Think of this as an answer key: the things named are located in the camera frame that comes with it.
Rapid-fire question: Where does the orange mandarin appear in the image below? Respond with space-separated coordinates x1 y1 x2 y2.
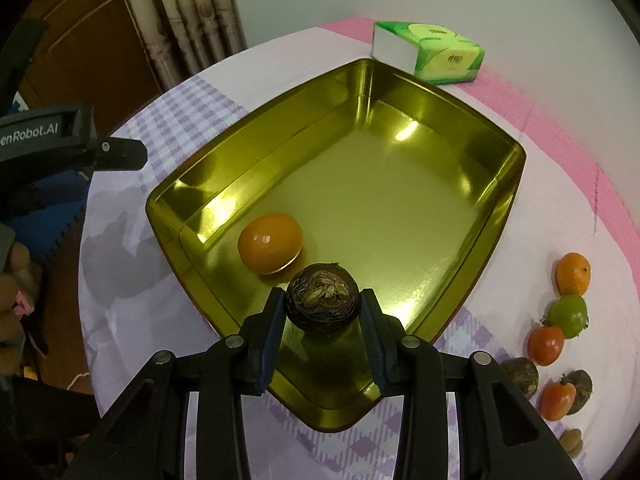
237 213 304 275
556 252 592 297

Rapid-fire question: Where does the red oval tomato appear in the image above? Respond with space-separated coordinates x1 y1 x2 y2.
540 375 577 422

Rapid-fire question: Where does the green tomato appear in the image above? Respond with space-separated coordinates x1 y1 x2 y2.
542 294 589 339

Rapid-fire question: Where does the pink and purple checked tablecloth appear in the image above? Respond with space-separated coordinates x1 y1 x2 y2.
77 16 640 480

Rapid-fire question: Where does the patterned beige curtain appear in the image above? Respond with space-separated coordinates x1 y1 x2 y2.
107 0 247 92

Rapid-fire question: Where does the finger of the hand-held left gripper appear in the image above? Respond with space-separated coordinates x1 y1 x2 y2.
95 137 148 171

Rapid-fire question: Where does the dark brown round fruit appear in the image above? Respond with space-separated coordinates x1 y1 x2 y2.
565 370 594 416
285 261 361 333
500 357 540 398

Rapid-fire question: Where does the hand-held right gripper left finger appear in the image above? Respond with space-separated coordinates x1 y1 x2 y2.
60 287 288 480

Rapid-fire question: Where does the brown wooden door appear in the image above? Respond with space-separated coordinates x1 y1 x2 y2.
15 0 166 126

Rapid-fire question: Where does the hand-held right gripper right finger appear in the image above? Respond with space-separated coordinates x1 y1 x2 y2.
361 288 583 480

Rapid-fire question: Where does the red round tomato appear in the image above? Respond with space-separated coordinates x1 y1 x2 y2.
527 324 566 367

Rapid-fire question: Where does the gold tin box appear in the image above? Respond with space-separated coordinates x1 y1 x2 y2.
145 58 527 433

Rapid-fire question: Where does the small tan round fruit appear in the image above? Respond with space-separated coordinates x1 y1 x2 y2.
558 428 585 458

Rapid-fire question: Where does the green tissue pack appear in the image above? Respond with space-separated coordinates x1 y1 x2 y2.
370 21 487 83

